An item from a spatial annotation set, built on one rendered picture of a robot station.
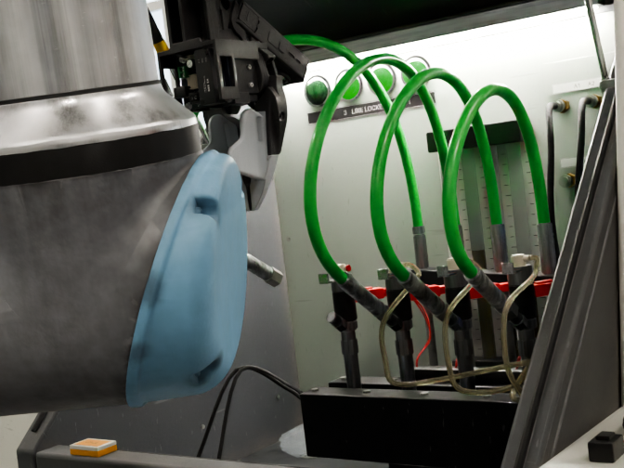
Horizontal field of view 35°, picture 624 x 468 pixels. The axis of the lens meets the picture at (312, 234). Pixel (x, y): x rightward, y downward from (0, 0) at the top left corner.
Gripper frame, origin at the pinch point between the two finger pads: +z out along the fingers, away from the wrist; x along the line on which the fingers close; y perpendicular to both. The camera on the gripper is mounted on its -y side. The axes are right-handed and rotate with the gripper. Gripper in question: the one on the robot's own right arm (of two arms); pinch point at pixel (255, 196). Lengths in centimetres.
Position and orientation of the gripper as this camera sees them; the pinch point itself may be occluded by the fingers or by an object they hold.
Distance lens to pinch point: 93.2
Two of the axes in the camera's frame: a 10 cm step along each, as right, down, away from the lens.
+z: 1.2, 9.9, 0.5
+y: -5.9, 1.1, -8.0
